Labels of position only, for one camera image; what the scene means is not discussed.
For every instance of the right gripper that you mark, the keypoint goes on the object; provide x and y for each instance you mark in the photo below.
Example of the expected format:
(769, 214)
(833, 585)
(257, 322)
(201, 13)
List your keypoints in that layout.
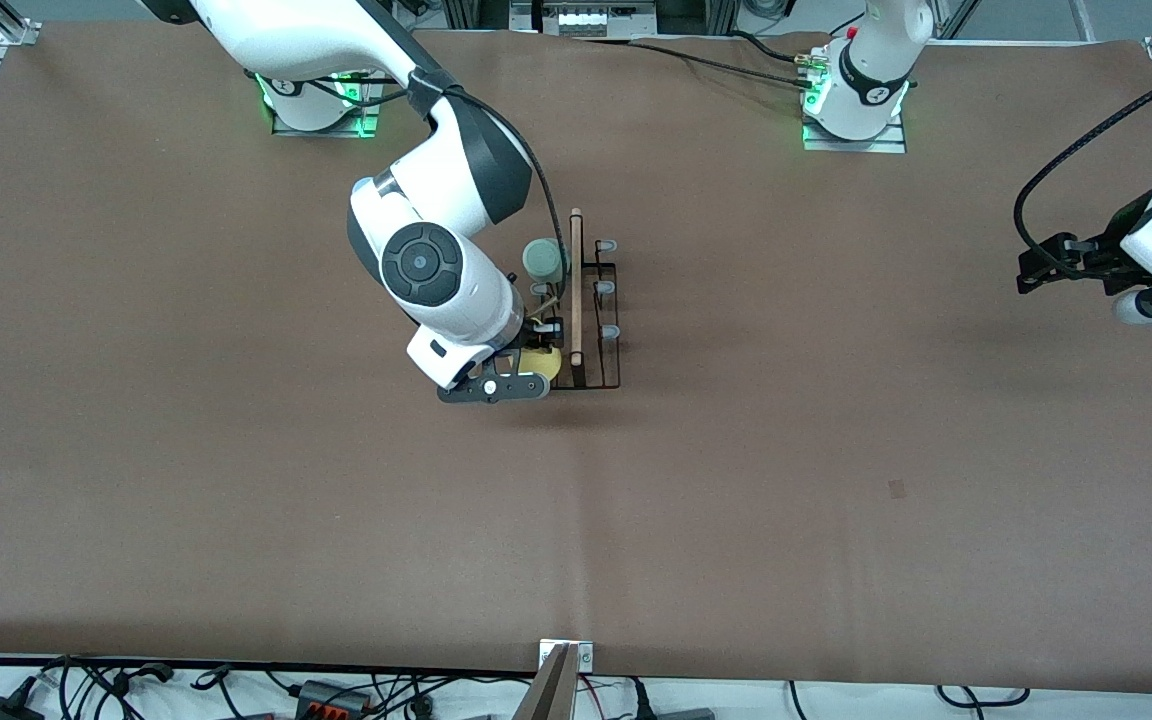
(526, 338)

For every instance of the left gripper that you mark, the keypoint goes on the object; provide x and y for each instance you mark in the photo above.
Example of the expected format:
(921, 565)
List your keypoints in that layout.
(1114, 243)

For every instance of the yellow plastic cup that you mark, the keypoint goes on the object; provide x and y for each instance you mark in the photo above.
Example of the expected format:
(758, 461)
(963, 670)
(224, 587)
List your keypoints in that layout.
(541, 363)

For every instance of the mint green plastic cup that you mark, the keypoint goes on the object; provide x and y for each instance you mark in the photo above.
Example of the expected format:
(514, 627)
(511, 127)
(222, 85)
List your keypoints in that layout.
(541, 262)

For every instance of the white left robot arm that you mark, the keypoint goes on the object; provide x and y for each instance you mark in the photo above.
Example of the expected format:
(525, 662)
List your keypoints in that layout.
(871, 60)

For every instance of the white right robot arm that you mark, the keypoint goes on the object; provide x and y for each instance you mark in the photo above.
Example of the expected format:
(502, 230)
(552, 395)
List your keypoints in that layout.
(456, 170)

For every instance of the white power strip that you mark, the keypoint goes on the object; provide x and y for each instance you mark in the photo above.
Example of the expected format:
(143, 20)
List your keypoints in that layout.
(586, 20)

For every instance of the black plug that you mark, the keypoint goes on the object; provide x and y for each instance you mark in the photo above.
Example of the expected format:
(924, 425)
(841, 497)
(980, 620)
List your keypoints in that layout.
(641, 700)

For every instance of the black orange connector box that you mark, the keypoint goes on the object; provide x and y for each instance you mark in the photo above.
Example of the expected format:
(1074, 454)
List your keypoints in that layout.
(331, 698)

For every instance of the black power adapter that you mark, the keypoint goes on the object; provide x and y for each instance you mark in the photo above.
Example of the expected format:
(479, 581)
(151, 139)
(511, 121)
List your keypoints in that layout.
(1, 710)

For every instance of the white metal bracket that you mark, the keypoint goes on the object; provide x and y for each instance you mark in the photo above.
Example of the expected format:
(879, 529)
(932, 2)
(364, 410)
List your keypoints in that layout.
(586, 657)

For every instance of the dark aluminium frame post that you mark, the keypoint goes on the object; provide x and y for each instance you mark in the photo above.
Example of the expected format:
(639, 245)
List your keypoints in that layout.
(476, 12)
(724, 15)

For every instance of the grey metal camera pole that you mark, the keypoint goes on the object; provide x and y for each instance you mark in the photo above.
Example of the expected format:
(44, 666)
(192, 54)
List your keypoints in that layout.
(548, 695)

